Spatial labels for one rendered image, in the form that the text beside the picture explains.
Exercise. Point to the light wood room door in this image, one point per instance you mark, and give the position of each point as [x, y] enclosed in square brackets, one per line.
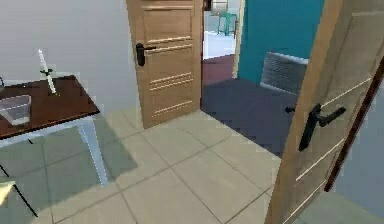
[168, 63]
[328, 126]

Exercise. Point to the teal green chair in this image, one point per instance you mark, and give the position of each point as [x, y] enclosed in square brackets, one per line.
[228, 22]

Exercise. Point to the brown top white leg table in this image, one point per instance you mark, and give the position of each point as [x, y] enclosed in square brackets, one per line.
[63, 103]

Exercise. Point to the white candle on black holder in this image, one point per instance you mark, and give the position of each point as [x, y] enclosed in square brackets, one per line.
[47, 74]

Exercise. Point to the clear glass bowl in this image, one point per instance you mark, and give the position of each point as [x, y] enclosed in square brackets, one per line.
[16, 109]

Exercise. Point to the pale yellow black leg chair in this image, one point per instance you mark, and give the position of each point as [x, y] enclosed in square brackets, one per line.
[10, 191]

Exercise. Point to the grey ribbed wall radiator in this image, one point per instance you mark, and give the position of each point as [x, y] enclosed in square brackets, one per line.
[283, 72]

